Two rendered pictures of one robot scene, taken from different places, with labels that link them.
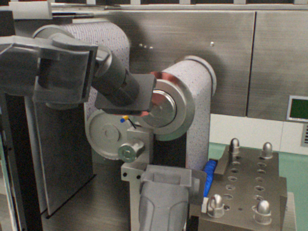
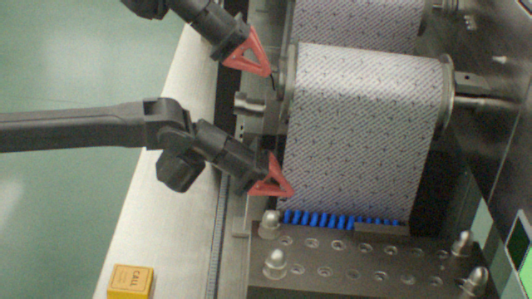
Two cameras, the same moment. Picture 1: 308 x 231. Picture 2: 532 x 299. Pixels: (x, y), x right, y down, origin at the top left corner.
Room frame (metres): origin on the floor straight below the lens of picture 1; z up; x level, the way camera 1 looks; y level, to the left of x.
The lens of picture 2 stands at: (0.22, -0.92, 1.71)
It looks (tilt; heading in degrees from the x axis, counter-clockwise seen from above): 31 degrees down; 67
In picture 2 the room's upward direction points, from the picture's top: 8 degrees clockwise
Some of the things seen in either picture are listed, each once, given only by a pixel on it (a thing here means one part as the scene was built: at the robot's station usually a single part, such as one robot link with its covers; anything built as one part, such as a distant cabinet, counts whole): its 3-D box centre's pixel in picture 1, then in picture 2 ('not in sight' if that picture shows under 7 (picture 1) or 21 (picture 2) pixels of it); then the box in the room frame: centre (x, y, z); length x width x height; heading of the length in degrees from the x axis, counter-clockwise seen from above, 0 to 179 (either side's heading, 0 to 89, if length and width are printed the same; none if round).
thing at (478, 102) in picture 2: not in sight; (460, 100); (0.90, -0.11, 1.25); 0.07 x 0.04 x 0.04; 160
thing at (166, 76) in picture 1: (160, 107); (290, 80); (0.62, -0.01, 1.25); 0.15 x 0.01 x 0.15; 70
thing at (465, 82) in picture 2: not in sight; (469, 81); (0.90, -0.11, 1.28); 0.06 x 0.05 x 0.02; 160
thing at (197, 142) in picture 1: (198, 150); (351, 178); (0.72, -0.11, 1.11); 0.23 x 0.01 x 0.18; 160
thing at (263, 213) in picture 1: (263, 210); (276, 261); (0.55, -0.22, 1.05); 0.04 x 0.04 x 0.04
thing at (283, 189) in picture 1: (281, 204); not in sight; (0.70, -0.33, 0.96); 0.10 x 0.03 x 0.11; 160
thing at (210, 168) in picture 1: (205, 181); (343, 224); (0.71, -0.13, 1.03); 0.21 x 0.04 x 0.03; 160
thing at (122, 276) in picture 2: not in sight; (130, 283); (0.35, -0.08, 0.91); 0.07 x 0.07 x 0.02; 70
